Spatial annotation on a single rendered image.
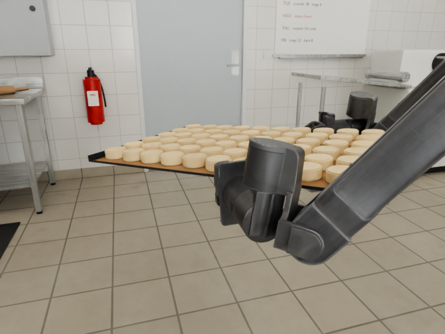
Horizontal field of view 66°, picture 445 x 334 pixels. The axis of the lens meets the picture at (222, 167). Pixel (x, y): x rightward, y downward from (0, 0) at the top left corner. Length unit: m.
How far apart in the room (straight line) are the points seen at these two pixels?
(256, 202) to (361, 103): 0.61
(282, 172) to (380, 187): 0.11
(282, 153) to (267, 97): 3.36
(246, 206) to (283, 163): 0.07
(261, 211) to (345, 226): 0.10
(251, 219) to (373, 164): 0.15
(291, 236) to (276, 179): 0.07
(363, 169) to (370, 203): 0.04
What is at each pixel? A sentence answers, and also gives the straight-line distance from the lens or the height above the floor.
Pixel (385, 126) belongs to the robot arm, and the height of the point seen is 1.01.
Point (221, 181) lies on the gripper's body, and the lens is 0.51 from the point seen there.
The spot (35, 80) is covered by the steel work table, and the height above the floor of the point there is 0.95.
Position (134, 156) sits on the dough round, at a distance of 0.77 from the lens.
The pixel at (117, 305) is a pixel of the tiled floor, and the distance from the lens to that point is 1.88.
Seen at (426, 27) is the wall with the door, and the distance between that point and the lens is 4.88.
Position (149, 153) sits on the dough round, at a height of 0.99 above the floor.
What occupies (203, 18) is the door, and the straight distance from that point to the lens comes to 3.55.
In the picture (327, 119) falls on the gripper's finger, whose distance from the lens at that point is 0.93.
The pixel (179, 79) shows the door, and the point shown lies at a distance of 3.50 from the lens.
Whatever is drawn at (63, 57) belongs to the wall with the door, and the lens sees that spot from 3.44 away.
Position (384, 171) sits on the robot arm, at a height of 1.07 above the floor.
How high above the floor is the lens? 1.19
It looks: 19 degrees down
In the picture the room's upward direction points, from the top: straight up
